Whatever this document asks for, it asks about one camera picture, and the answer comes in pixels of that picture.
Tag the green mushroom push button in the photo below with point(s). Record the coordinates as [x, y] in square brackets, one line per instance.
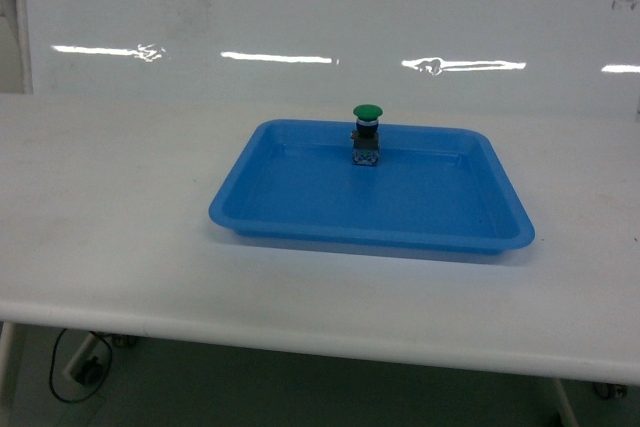
[365, 137]

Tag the blue plastic tray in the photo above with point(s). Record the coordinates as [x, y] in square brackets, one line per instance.
[433, 188]

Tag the white whiteboard panel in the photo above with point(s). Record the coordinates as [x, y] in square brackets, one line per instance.
[577, 58]

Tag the black caster wheel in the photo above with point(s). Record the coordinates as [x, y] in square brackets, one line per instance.
[91, 372]

